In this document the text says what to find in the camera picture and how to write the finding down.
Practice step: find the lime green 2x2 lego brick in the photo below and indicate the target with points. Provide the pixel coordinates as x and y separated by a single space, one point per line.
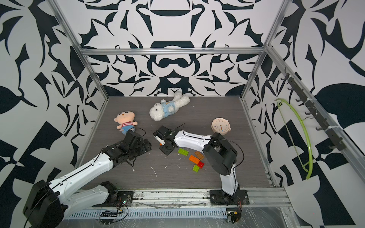
196 168

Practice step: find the green 2x4 lego brick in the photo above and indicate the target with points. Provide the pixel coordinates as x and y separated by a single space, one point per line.
183 152

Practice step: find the red 2x2 lego brick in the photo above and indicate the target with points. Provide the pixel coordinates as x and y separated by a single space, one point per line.
200 164

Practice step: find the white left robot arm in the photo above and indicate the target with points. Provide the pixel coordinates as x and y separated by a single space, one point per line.
50 202

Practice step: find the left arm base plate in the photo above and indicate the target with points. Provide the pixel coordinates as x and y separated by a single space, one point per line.
119 198

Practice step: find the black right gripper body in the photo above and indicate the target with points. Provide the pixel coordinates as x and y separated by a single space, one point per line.
165 148

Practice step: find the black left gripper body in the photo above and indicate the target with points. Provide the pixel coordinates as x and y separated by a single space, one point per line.
142 149

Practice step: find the plush doll striped shirt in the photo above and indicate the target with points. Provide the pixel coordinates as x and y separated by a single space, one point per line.
126 121

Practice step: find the tan 2x4 lego brick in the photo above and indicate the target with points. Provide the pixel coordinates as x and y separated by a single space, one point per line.
199 155

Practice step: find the white teddy bear blue shirt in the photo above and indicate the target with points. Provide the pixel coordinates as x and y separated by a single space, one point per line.
164 108

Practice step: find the black wall hook rack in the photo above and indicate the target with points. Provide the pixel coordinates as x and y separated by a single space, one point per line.
314 112

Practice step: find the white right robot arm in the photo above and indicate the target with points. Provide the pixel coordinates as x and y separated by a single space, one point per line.
221 155

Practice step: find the pink round toy clock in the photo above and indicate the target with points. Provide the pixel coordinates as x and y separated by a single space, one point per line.
221 125

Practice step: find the white slotted cable duct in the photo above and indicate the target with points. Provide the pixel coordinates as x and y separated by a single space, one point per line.
217 213

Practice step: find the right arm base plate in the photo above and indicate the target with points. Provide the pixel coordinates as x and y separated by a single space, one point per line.
219 197

